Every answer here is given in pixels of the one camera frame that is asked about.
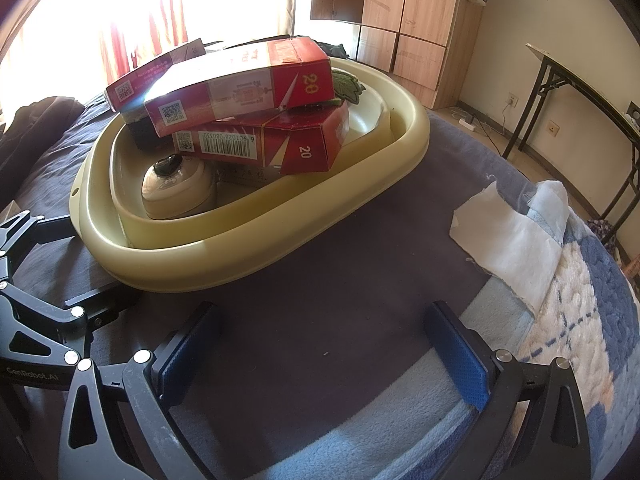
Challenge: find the red carton box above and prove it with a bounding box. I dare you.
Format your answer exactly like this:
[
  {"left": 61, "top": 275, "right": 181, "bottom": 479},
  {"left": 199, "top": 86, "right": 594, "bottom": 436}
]
[
  {"left": 171, "top": 105, "right": 351, "bottom": 177},
  {"left": 144, "top": 36, "right": 334, "bottom": 139},
  {"left": 104, "top": 37, "right": 207, "bottom": 113}
]

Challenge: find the black-legged folding table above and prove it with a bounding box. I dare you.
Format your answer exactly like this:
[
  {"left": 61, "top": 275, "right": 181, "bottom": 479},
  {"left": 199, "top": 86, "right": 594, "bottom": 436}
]
[{"left": 502, "top": 42, "right": 640, "bottom": 246}]

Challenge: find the wooden wardrobe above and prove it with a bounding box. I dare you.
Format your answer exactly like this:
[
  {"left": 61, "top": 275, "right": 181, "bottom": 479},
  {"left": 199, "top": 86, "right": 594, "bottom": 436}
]
[{"left": 310, "top": 0, "right": 493, "bottom": 110}]

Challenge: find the large cream plastic basin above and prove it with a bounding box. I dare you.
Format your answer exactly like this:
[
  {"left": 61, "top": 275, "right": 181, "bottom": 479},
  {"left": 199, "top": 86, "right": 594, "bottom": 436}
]
[{"left": 71, "top": 55, "right": 432, "bottom": 292}]

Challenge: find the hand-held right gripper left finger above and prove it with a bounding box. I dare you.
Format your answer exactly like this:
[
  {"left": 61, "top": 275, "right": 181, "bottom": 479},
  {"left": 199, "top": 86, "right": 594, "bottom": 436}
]
[{"left": 57, "top": 301, "right": 224, "bottom": 480}]

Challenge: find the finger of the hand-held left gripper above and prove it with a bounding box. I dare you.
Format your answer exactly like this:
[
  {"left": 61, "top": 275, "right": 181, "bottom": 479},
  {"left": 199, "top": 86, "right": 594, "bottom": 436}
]
[
  {"left": 0, "top": 211, "right": 77, "bottom": 272},
  {"left": 27, "top": 280, "right": 143, "bottom": 361}
]

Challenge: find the white round device black knob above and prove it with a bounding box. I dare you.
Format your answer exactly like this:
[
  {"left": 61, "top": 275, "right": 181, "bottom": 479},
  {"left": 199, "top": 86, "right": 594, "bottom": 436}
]
[{"left": 141, "top": 154, "right": 221, "bottom": 220}]

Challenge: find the green toy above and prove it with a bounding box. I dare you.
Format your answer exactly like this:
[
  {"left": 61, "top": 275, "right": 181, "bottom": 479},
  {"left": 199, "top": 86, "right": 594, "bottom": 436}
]
[{"left": 330, "top": 70, "right": 368, "bottom": 107}]

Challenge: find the red curtain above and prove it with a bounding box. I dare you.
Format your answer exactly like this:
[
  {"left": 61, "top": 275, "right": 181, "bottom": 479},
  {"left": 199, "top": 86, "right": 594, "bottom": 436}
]
[{"left": 97, "top": 0, "right": 301, "bottom": 86}]

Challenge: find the blue white checkered blanket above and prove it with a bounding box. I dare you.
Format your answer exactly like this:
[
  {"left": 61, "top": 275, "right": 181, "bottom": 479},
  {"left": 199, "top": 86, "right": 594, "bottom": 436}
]
[{"left": 280, "top": 160, "right": 640, "bottom": 480}]

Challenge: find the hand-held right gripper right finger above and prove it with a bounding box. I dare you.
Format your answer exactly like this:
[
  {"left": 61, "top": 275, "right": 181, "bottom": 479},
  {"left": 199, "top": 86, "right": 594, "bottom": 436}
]
[{"left": 424, "top": 300, "right": 596, "bottom": 480}]

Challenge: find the small cream plastic basin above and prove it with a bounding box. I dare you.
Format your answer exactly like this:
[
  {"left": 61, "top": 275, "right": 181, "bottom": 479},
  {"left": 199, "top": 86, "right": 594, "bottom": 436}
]
[{"left": 111, "top": 97, "right": 392, "bottom": 248}]

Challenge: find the checkered clothes pile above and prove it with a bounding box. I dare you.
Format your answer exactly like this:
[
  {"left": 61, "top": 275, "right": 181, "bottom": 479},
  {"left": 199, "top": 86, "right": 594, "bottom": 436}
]
[{"left": 587, "top": 217, "right": 623, "bottom": 241}]

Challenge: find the gold clear plastic box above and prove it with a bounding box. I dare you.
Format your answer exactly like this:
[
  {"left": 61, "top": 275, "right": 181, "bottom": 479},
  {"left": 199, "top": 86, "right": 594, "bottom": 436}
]
[{"left": 215, "top": 162, "right": 281, "bottom": 183}]

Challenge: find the dark cloth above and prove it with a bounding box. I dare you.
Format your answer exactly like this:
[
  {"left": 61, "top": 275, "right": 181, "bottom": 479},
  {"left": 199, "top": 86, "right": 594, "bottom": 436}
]
[{"left": 0, "top": 95, "right": 86, "bottom": 173}]

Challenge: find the white cloth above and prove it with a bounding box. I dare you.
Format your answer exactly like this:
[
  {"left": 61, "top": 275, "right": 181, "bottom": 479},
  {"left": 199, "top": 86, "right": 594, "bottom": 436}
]
[{"left": 449, "top": 179, "right": 571, "bottom": 316}]

